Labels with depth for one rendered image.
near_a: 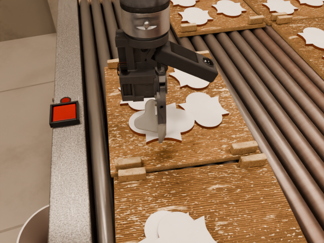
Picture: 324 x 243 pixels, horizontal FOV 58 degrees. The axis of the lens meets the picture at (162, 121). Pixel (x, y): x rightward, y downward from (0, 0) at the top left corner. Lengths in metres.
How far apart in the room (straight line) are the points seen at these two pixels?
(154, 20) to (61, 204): 0.42
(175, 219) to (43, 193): 1.34
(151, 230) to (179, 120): 0.22
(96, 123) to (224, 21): 0.68
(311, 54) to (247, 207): 0.64
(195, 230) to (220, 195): 0.10
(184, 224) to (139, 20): 0.37
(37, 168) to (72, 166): 1.24
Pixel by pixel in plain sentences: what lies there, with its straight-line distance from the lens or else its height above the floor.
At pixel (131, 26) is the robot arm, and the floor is 1.27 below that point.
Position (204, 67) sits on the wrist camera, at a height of 1.19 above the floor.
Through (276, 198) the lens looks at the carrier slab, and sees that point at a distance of 0.66.
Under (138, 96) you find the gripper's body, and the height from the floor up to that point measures 1.14.
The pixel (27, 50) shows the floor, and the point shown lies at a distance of 3.05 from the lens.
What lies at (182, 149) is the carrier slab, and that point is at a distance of 0.70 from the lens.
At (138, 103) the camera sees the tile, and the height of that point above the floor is 0.95.
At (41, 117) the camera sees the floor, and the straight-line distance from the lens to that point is 2.27.
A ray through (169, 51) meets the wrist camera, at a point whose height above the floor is 1.22.
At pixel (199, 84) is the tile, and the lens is 0.86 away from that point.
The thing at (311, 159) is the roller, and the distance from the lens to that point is 0.79.
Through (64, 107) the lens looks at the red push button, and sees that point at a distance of 0.85.
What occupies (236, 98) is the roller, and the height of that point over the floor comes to 0.92.
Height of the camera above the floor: 1.48
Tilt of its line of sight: 46 degrees down
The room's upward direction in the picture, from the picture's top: straight up
